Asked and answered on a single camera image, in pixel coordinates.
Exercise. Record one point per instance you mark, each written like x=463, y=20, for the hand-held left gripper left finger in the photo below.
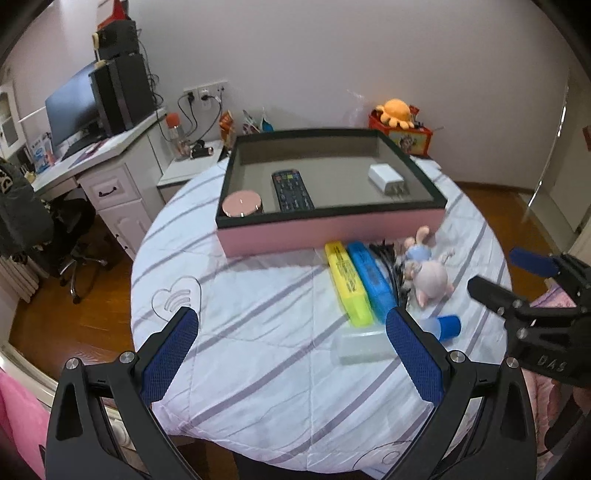
x=171, y=350

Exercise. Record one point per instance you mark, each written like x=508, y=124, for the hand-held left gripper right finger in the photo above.
x=415, y=355

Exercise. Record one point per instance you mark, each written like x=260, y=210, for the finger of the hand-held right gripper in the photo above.
x=489, y=290
x=531, y=261

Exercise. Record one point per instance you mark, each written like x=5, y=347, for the clear tube with blue cap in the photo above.
x=364, y=346

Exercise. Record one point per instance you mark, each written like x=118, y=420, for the pink pig plush toy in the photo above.
x=429, y=277

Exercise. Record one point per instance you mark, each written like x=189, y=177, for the blue highlighter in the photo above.
x=371, y=277

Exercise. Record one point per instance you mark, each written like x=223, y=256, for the black hair clips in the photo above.
x=392, y=267

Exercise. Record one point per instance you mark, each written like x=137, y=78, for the yellow highlighter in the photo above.
x=348, y=281

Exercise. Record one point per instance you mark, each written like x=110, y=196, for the pink box with black rim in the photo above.
x=332, y=230

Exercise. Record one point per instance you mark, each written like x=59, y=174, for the white charger plug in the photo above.
x=385, y=177

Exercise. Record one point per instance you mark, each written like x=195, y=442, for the rose gold cosmetic jar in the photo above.
x=241, y=204

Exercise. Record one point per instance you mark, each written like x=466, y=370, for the black remote control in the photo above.
x=291, y=191

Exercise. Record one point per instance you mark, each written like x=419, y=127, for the pink bedding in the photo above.
x=554, y=302

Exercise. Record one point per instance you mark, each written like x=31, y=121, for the white door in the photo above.
x=570, y=147

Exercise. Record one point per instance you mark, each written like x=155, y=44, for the black office chair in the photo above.
x=69, y=244

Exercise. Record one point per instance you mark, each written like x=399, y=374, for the pink cloth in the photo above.
x=21, y=415

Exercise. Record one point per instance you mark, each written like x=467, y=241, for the white desk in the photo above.
x=120, y=194

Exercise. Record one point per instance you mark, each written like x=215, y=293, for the red printed box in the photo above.
x=413, y=141

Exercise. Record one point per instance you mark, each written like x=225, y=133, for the beige curtain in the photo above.
x=16, y=277

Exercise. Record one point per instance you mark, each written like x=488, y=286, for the white and black low cabinet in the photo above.
x=184, y=170

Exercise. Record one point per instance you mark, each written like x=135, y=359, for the orange octopus plush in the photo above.
x=394, y=112

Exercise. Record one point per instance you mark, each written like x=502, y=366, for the grey jacket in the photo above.
x=23, y=207

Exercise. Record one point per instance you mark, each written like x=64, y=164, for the clear plastic bag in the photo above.
x=358, y=110

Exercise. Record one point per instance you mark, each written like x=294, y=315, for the black keyboard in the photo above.
x=81, y=146

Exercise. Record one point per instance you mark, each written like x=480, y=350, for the water bottle with red cap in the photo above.
x=174, y=127

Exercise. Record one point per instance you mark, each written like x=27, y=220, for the orange snack bag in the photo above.
x=227, y=127

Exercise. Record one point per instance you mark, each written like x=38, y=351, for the blue and white carton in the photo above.
x=41, y=152

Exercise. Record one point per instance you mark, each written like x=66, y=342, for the blue and white packet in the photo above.
x=265, y=124

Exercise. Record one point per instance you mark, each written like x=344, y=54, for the black computer monitor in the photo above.
x=69, y=110

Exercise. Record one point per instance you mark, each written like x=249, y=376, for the black computer tower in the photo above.
x=122, y=94

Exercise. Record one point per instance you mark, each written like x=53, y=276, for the white glass-door cabinet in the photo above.
x=10, y=120

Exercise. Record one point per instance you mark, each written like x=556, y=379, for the black speaker box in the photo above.
x=117, y=39

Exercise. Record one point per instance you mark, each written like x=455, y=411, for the red paper item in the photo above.
x=117, y=11

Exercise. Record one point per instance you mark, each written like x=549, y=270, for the white wall outlet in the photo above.
x=207, y=90

